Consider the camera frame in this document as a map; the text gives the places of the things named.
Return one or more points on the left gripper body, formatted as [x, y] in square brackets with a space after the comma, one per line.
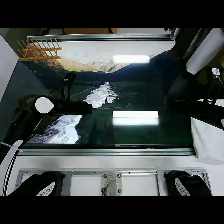
[81, 108]

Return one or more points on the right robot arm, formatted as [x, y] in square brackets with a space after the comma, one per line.
[187, 184]

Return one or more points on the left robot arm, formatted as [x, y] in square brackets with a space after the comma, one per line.
[61, 107]

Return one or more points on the orange wooden rack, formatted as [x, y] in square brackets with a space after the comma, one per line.
[41, 50]

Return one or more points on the silver frame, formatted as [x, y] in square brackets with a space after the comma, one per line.
[110, 152]

